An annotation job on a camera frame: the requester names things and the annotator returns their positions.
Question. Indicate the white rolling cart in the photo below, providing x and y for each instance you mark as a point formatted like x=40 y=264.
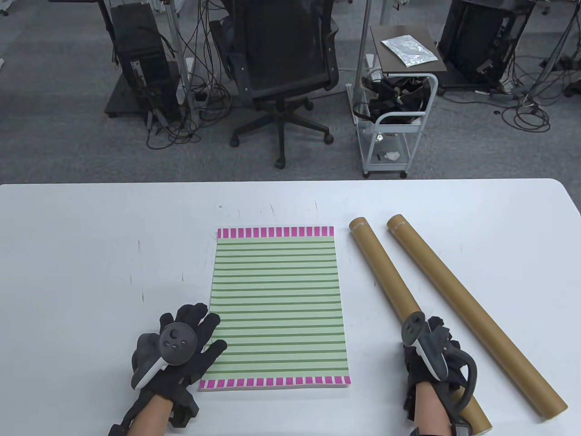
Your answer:
x=399 y=128

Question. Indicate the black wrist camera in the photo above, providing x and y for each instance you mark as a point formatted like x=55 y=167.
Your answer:
x=185 y=411
x=410 y=404

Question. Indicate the grey hand tracker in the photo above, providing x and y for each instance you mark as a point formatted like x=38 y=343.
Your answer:
x=177 y=343
x=413 y=329

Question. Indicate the black office chair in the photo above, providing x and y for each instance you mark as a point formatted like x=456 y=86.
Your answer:
x=281 y=45

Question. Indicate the dark grey floor plate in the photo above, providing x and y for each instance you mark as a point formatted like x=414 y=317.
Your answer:
x=120 y=97

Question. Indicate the brown cardboard mailing tube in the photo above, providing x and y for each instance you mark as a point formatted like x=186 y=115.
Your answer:
x=381 y=268
x=463 y=295

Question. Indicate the black computer tower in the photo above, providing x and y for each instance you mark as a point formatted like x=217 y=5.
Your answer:
x=476 y=41
x=140 y=54

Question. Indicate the grey forearm sensor box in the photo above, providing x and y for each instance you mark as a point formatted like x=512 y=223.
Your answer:
x=459 y=429

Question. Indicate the person's left hand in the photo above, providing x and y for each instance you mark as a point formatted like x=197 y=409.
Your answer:
x=204 y=354

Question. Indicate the person's right forearm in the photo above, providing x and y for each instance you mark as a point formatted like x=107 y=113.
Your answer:
x=431 y=408

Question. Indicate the black headset gear pile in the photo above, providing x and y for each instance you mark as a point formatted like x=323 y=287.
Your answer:
x=386 y=97

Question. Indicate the silver plastic bag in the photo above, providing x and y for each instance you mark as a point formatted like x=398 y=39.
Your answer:
x=408 y=50

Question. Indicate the brown side table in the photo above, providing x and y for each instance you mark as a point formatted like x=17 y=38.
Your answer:
x=386 y=59

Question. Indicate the green striped mouse pad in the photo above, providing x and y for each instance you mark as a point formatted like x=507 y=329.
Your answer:
x=272 y=295

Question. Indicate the person's left forearm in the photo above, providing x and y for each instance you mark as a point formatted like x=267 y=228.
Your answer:
x=150 y=420

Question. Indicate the white crumpled paper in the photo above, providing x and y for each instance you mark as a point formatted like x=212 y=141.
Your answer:
x=392 y=157

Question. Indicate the silver metal frame post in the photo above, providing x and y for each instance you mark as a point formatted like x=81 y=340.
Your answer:
x=364 y=27
x=175 y=32

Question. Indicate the person's right hand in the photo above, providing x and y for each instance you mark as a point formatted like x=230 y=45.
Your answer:
x=413 y=368

